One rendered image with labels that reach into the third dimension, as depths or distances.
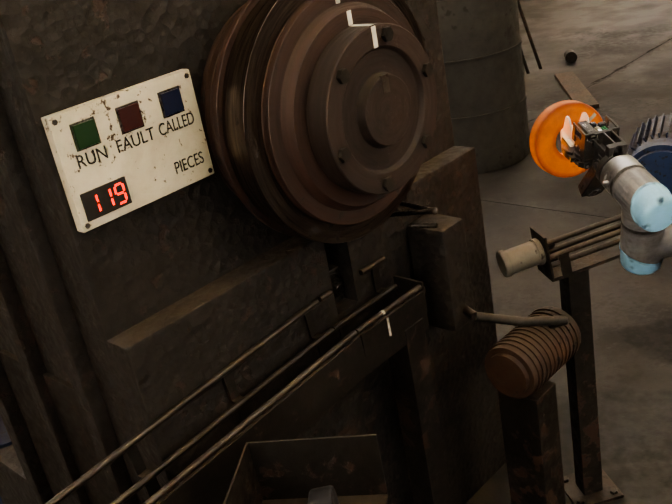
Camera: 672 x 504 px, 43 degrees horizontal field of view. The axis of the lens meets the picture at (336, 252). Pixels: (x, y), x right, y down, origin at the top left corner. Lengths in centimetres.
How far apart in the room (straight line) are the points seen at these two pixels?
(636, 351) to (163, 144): 180
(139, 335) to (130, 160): 28
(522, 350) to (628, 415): 76
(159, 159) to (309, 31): 31
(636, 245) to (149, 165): 86
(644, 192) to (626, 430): 104
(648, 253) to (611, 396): 101
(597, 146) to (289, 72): 63
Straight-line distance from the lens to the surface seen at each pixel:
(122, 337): 141
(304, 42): 137
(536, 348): 184
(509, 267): 184
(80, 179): 132
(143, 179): 138
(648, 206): 155
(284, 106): 135
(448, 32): 417
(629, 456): 238
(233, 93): 136
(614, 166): 163
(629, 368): 271
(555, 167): 182
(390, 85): 142
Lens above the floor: 148
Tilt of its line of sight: 23 degrees down
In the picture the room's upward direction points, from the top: 11 degrees counter-clockwise
